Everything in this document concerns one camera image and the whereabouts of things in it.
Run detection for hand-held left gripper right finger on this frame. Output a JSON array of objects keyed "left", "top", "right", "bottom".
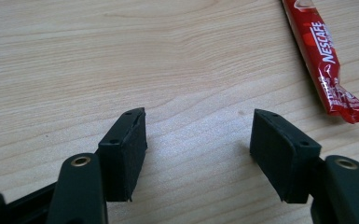
[{"left": 249, "top": 108, "right": 323, "bottom": 205}]

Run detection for red coffee stick sachet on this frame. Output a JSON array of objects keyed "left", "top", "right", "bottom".
[{"left": 281, "top": 0, "right": 359, "bottom": 125}]

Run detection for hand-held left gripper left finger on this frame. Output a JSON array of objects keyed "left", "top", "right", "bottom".
[{"left": 97, "top": 106, "right": 148, "bottom": 203}]

